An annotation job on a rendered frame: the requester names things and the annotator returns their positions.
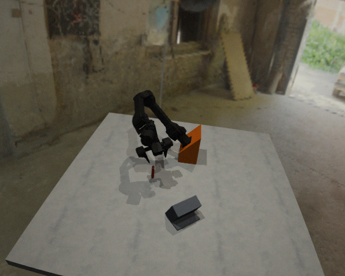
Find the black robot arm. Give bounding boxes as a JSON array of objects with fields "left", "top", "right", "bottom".
[{"left": 132, "top": 90, "right": 191, "bottom": 156}]

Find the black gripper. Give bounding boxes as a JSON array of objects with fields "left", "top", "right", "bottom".
[{"left": 136, "top": 135, "right": 173, "bottom": 163}]

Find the dark grey sloped panel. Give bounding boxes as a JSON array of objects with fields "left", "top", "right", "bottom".
[{"left": 165, "top": 195, "right": 202, "bottom": 231}]

